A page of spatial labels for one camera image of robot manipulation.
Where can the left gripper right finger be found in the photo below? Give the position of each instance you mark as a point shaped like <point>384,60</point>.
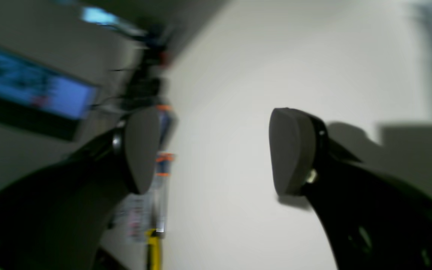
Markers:
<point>373,221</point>

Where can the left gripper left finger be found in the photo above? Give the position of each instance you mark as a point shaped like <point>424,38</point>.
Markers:
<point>55,217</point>

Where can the blue computer monitor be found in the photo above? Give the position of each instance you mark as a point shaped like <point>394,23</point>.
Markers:
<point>40,99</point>

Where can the black red clamp at back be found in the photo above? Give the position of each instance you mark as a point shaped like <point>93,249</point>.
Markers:
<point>156,40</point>

